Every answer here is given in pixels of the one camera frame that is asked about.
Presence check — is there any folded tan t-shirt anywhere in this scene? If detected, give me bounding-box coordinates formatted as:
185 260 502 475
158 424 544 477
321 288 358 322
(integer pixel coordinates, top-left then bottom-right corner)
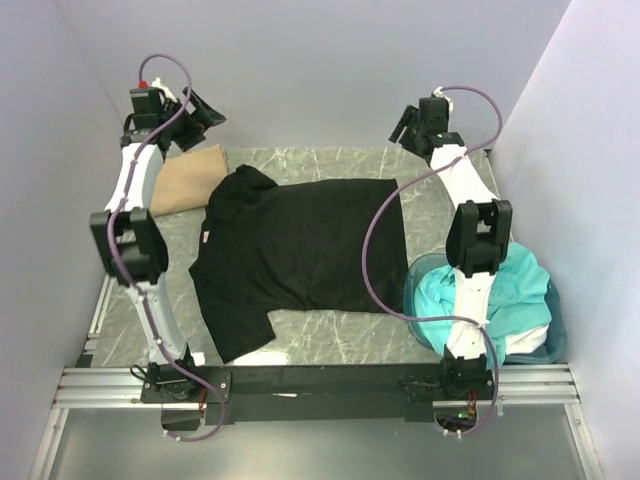
150 145 228 217

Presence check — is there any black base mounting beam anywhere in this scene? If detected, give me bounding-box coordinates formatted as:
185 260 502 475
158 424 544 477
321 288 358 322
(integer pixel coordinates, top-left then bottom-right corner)
140 363 495 425

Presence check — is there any white t-shirt in basket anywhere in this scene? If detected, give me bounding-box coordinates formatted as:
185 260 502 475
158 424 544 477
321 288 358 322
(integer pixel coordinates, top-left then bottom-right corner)
505 325 548 355

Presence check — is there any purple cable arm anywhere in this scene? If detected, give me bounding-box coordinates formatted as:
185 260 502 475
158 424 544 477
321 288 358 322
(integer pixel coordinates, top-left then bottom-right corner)
108 53 231 444
360 84 504 441

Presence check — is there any teal t-shirt in basket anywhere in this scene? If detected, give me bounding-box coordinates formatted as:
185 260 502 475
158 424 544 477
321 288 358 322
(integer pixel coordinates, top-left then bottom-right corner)
404 242 552 363

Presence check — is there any blue plastic laundry basket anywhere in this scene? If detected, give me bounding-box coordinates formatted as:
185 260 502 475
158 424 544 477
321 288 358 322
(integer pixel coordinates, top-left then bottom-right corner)
402 252 569 365

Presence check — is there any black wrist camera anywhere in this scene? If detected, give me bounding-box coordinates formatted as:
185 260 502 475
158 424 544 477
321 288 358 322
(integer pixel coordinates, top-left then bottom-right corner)
123 77 178 132
418 96 452 130

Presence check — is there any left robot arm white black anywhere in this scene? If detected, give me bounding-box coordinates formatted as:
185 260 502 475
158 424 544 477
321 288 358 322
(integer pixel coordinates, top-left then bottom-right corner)
89 81 226 365

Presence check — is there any aluminium rail frame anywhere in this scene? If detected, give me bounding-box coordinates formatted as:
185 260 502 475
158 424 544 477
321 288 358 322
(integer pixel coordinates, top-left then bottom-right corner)
52 365 581 409

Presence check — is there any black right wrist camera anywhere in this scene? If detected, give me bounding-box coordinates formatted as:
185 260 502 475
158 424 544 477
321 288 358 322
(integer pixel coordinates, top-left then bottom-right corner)
418 96 452 130

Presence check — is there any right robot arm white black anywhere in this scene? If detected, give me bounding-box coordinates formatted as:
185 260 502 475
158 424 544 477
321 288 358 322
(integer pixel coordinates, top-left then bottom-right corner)
390 97 513 360

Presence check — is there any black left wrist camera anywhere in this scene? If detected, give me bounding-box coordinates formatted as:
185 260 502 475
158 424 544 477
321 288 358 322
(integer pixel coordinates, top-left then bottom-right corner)
123 77 178 132

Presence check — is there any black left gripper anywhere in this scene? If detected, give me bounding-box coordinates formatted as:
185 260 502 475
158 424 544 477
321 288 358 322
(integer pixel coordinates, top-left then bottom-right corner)
159 88 226 153

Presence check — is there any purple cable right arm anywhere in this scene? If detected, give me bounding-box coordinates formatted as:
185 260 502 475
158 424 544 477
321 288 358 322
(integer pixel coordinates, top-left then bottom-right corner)
360 84 504 441

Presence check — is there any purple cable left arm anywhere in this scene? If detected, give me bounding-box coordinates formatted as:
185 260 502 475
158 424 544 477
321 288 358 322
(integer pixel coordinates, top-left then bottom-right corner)
108 53 231 444

